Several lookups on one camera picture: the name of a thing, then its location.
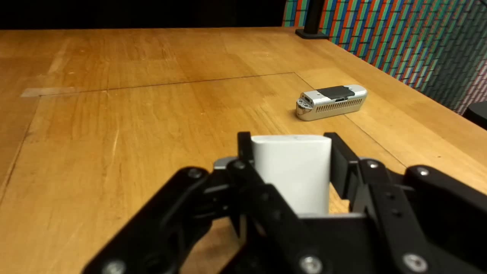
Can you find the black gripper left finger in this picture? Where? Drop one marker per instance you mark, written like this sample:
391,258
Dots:
203,214

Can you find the small silver black gadget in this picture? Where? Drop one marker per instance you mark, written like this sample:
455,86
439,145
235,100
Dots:
329,101

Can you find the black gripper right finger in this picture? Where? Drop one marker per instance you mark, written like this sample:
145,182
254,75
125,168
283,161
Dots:
431,218

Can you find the white charger head cube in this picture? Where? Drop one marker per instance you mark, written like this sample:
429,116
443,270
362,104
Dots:
291,173

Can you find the black stand pole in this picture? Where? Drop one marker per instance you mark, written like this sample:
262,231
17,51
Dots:
314,20

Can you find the black curtain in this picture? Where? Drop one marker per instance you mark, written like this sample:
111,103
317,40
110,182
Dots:
127,13

